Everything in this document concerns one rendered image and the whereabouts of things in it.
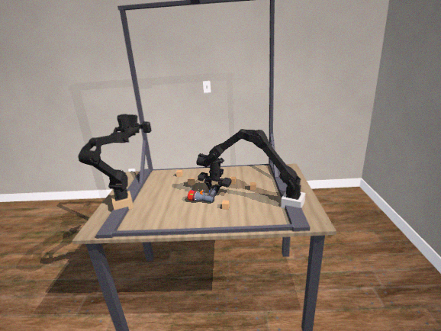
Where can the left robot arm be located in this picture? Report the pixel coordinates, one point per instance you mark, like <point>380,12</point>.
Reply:
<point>259,138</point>

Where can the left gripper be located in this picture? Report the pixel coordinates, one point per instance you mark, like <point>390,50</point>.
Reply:
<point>214,176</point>

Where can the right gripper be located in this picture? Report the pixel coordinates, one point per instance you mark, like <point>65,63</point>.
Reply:
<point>145,126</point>

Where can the grey metal overhead frame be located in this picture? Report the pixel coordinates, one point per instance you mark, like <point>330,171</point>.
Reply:
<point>123,8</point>

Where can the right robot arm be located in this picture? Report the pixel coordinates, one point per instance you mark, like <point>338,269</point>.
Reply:
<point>93,158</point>

